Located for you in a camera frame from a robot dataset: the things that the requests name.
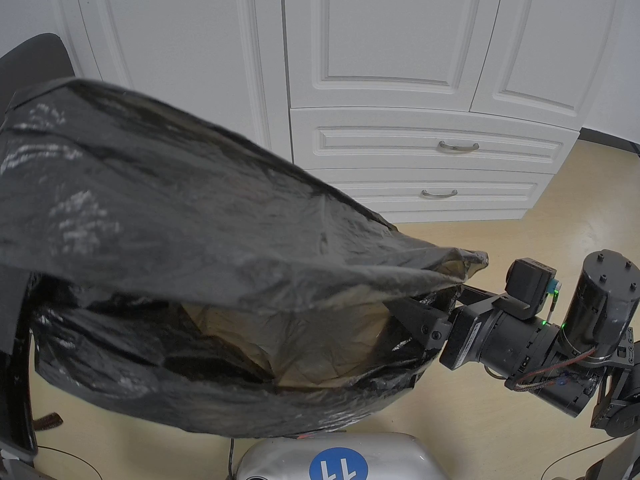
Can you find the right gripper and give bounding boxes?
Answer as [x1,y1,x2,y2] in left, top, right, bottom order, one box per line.
[388,283,562,385]

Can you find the black plastic bag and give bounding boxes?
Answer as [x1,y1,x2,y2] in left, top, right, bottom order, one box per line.
[0,78,490,439]

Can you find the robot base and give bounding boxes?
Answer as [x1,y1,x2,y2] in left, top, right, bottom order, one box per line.
[235,432,448,480]

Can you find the white wardrobe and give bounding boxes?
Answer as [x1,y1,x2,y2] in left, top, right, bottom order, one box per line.
[50,0,623,225]

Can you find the white chair grey cushions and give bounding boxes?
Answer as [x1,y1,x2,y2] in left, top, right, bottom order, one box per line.
[0,33,76,114]

